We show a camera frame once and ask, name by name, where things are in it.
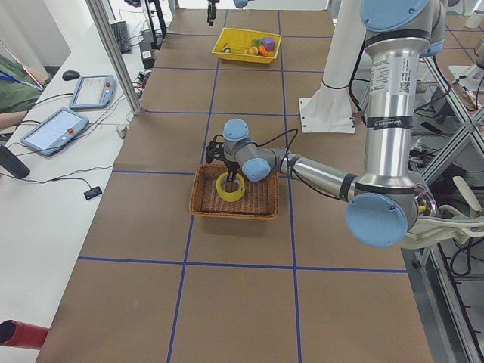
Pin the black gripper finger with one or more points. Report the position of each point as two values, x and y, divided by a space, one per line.
231 177
211 12
209 154

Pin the brown wicker basket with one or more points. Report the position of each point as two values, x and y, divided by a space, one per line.
260 200

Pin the purple foam block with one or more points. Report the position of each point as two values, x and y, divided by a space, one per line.
269 43

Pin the teach pendant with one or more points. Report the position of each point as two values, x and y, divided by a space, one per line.
53 134
93 92

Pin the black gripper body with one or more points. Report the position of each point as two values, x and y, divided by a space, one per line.
230 165

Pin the yellow plastic mesh basket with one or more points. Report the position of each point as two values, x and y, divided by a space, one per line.
240 39

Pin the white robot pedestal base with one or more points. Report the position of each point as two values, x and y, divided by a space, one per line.
329 110

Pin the far teach pendant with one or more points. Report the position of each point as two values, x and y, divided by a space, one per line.
93 92

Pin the black computer mouse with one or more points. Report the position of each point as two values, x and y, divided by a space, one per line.
69 75

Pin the small black device box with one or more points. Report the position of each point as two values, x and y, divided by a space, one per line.
92 193

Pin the toy croissant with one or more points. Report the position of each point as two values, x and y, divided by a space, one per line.
253 51

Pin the black water bottle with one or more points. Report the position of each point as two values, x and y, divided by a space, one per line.
13 164

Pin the person in green shirt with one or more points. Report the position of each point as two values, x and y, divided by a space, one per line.
21 86

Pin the red cylinder object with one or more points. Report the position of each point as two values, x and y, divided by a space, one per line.
22 335

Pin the near teach pendant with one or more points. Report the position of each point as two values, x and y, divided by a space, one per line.
53 134

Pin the white office chair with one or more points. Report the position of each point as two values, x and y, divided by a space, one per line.
429 230

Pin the yellow clear tape roll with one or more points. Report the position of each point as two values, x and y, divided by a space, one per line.
233 196

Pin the orange toy carrot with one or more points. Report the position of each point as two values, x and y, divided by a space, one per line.
260 46

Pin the black keyboard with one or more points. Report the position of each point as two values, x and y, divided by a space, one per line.
121 35

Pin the aluminium frame post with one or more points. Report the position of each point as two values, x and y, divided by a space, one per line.
99 16

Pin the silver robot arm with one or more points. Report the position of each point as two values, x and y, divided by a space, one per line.
238 4
382 203

